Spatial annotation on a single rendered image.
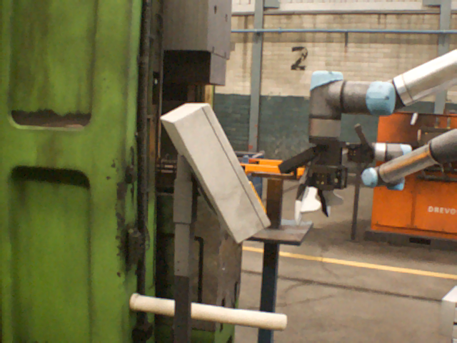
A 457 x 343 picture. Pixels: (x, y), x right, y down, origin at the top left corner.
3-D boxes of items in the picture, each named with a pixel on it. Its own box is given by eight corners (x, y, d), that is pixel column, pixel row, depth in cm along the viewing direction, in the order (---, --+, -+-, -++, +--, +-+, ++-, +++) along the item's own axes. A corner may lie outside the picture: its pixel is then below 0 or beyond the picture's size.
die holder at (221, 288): (240, 294, 206) (245, 182, 201) (216, 332, 170) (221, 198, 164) (111, 277, 219) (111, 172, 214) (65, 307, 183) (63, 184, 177)
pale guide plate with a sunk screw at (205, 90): (211, 108, 213) (213, 66, 211) (204, 108, 204) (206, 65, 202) (206, 108, 213) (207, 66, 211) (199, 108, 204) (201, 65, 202)
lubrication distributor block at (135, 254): (145, 267, 150) (146, 221, 149) (136, 274, 144) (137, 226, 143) (133, 266, 151) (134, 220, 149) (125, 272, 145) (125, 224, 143)
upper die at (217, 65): (225, 86, 184) (226, 58, 183) (210, 82, 164) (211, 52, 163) (116, 83, 194) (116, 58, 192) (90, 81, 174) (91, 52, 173)
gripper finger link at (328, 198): (344, 220, 128) (336, 191, 123) (323, 216, 131) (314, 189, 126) (349, 211, 129) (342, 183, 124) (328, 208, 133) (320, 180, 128)
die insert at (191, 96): (193, 101, 183) (194, 84, 182) (187, 101, 176) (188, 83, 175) (116, 99, 190) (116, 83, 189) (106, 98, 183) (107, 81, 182)
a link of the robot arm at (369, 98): (400, 83, 118) (355, 82, 124) (389, 80, 109) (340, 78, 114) (398, 117, 119) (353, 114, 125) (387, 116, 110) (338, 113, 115)
